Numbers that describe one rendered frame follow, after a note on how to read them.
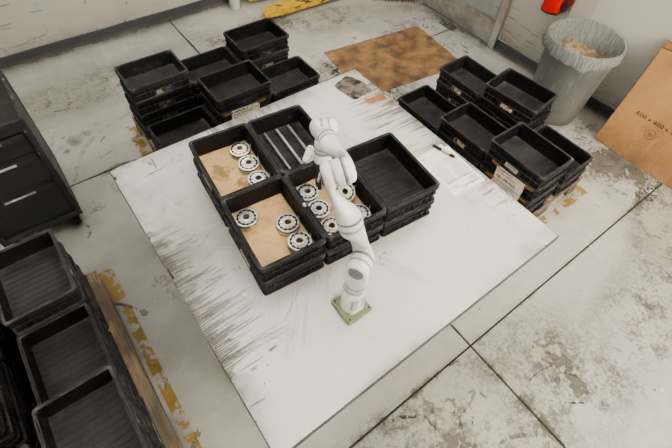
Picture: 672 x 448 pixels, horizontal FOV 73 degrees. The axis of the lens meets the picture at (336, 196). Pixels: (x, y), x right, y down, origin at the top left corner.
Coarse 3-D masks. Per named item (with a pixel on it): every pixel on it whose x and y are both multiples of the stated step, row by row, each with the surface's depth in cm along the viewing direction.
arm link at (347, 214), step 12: (324, 168) 139; (336, 168) 139; (324, 180) 140; (336, 180) 139; (336, 192) 145; (336, 204) 146; (348, 204) 149; (336, 216) 150; (348, 216) 149; (360, 216) 152
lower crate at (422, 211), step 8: (424, 208) 216; (408, 216) 212; (416, 216) 217; (424, 216) 220; (384, 224) 203; (392, 224) 208; (400, 224) 214; (408, 224) 216; (384, 232) 210; (392, 232) 213
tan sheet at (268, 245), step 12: (264, 204) 205; (276, 204) 205; (288, 204) 206; (264, 216) 201; (276, 216) 201; (264, 228) 197; (300, 228) 198; (252, 240) 193; (264, 240) 193; (276, 240) 193; (312, 240) 194; (264, 252) 189; (276, 252) 189; (288, 252) 190; (264, 264) 186
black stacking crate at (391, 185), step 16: (368, 144) 221; (384, 144) 228; (368, 160) 226; (384, 160) 226; (400, 160) 225; (368, 176) 219; (384, 176) 220; (400, 176) 220; (416, 176) 218; (384, 192) 213; (400, 192) 214; (416, 192) 214; (432, 192) 207; (400, 208) 202; (416, 208) 209
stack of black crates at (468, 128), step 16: (448, 112) 306; (464, 112) 318; (480, 112) 310; (448, 128) 302; (464, 128) 312; (480, 128) 313; (496, 128) 304; (448, 144) 309; (464, 144) 296; (480, 144) 303; (480, 160) 292
